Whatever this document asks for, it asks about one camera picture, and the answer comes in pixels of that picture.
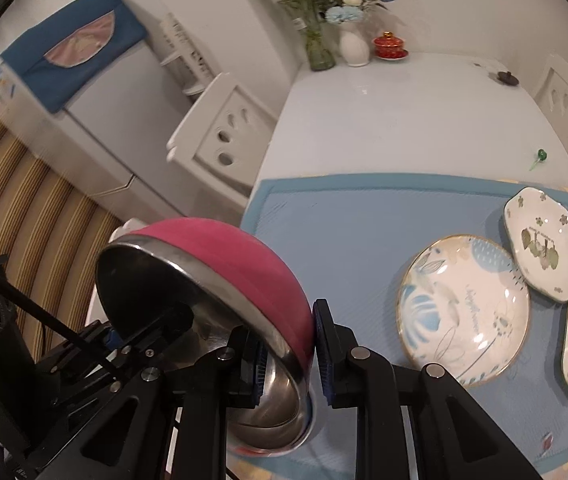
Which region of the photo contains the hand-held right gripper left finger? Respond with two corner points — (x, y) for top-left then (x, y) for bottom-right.
(24, 327), (269, 480)

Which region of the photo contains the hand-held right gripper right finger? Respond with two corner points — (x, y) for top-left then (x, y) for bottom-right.
(312, 298), (547, 480)

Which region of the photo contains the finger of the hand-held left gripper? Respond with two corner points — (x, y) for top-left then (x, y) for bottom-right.
(114, 304), (195, 361)
(36, 320), (127, 396)

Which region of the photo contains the pink steel bowl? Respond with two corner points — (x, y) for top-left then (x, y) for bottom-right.
(224, 395), (317, 458)

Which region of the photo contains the stainless steel bowl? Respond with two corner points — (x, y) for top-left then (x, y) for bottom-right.
(95, 217), (317, 401)

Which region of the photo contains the round leaf-print plate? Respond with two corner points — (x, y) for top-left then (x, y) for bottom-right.
(396, 234), (532, 388)

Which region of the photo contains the light blue table mat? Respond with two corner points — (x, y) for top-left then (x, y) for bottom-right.
(239, 174), (568, 478)

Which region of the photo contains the striped brown curtain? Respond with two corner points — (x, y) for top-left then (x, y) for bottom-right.
(0, 72), (124, 361)

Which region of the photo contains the grey refrigerator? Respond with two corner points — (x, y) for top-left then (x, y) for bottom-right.
(0, 35), (199, 221)

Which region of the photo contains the white dining chair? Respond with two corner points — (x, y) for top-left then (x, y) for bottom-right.
(166, 72), (279, 211)
(531, 54), (568, 181)

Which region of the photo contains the white shelf rack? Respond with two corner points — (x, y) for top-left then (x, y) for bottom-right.
(159, 12), (217, 96)

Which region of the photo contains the glass vase with dried flowers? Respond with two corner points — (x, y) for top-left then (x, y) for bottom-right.
(231, 0), (337, 72)

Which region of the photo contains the white vase with blue flowers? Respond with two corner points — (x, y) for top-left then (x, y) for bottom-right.
(314, 0), (397, 67)

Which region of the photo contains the blue fridge cover cloth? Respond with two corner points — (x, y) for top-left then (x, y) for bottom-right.
(1, 0), (147, 113)

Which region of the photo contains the red lidded teacup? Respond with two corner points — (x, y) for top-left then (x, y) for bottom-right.
(371, 31), (409, 61)

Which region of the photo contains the black cable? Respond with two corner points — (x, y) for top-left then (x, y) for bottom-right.
(0, 259), (124, 381)

